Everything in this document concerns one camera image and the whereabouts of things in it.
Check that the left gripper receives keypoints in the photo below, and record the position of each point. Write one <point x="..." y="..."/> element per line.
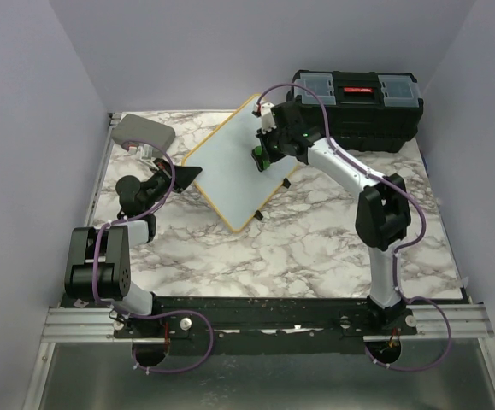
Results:
<point x="185" y="175"/>

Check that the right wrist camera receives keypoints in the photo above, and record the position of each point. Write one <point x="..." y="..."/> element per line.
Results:
<point x="263" y="111"/>

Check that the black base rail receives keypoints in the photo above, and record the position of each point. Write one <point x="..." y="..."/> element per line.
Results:
<point x="195" y="325"/>

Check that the black plastic toolbox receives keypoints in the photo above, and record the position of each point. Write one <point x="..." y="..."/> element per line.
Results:
<point x="368" y="111"/>

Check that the black whiteboard stand foot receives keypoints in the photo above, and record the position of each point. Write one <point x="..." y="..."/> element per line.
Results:
<point x="285" y="183"/>

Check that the green whiteboard eraser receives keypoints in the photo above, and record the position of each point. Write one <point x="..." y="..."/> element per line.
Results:
<point x="260" y="156"/>

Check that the grey plastic case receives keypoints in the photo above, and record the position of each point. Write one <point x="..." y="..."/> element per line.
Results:
<point x="134" y="130"/>

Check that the yellow framed whiteboard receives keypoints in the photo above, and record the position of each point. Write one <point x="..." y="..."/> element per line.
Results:
<point x="229" y="180"/>

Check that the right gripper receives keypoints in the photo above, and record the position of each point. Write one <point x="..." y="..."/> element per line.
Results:
<point x="268" y="154"/>

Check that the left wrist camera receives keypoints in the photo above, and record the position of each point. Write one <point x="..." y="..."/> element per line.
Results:
<point x="141" y="152"/>

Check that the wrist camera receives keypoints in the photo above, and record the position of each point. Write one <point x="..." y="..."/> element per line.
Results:
<point x="141" y="152"/>
<point x="263" y="111"/>

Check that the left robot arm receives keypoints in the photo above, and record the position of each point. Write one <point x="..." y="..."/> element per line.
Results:
<point x="98" y="267"/>

